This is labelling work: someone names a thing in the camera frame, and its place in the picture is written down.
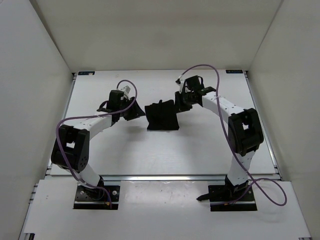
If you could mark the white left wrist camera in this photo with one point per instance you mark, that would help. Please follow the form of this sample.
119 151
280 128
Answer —
126 91

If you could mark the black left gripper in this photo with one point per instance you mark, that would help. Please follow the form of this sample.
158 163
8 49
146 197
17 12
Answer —
136 112

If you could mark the white front cover panel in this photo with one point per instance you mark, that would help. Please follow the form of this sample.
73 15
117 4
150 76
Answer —
160 211

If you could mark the blue corner sticker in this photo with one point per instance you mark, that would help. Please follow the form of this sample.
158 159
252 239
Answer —
234 71
86 73

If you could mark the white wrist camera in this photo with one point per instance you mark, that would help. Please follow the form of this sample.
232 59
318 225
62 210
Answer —
126 91
182 84

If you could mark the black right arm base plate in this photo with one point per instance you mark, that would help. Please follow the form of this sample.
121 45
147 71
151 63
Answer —
221 200

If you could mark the blue left corner sticker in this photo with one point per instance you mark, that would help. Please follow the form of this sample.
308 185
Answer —
86 73

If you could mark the silver table edge rail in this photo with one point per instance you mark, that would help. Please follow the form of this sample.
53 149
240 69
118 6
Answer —
168 178

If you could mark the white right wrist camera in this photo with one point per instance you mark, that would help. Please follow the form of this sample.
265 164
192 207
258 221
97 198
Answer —
182 84

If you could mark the blue right corner sticker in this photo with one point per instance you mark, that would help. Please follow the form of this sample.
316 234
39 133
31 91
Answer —
234 71

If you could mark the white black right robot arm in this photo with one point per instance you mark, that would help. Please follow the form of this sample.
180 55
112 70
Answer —
244 132

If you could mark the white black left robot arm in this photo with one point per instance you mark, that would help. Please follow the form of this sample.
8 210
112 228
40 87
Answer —
73 155

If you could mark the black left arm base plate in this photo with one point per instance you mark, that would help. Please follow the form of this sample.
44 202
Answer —
95 199

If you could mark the black skirt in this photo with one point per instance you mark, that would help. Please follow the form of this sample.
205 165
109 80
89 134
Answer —
162 116

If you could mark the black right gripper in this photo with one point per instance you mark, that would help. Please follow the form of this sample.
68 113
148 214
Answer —
178 107

